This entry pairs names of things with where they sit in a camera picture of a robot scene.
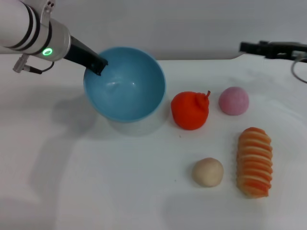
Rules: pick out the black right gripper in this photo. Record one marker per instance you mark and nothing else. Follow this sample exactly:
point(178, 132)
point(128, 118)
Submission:
point(283, 51)

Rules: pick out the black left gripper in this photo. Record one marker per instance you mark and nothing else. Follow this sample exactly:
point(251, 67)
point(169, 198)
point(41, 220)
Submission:
point(78, 52)

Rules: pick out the blue bowl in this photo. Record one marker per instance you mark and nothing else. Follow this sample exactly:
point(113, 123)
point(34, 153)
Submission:
point(127, 88)

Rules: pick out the orange toy fruit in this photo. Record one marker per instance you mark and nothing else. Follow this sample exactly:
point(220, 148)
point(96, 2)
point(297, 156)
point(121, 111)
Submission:
point(189, 111)

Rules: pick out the pink round bun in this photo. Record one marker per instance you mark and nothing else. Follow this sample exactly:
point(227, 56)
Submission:
point(233, 100)

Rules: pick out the orange striped bread loaf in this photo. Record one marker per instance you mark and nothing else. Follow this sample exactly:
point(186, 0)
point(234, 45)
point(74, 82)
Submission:
point(254, 165)

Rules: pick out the beige round bun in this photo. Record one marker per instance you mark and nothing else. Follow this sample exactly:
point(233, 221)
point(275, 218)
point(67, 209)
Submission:
point(207, 172)

